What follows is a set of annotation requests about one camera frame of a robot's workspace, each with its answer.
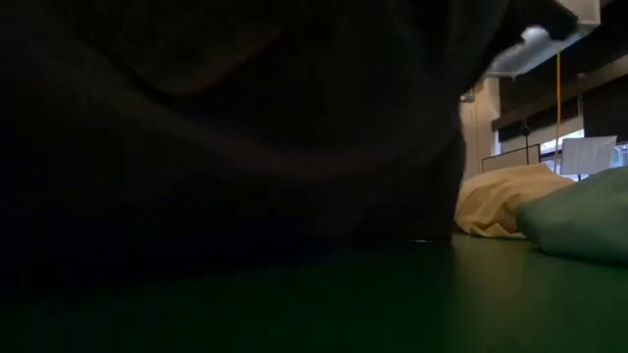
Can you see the black garment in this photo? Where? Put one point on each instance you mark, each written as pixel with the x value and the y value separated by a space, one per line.
pixel 245 147

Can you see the teal shorts with white lining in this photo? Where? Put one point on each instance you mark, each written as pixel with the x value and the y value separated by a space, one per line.
pixel 579 220

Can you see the cream folded garment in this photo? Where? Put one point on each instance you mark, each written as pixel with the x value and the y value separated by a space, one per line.
pixel 495 201

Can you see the white partition panel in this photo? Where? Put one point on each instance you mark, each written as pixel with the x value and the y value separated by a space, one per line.
pixel 510 159

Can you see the white board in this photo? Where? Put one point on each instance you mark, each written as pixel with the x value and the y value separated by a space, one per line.
pixel 589 156

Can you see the shiny metal duct hood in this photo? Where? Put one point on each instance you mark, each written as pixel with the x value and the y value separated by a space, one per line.
pixel 535 49

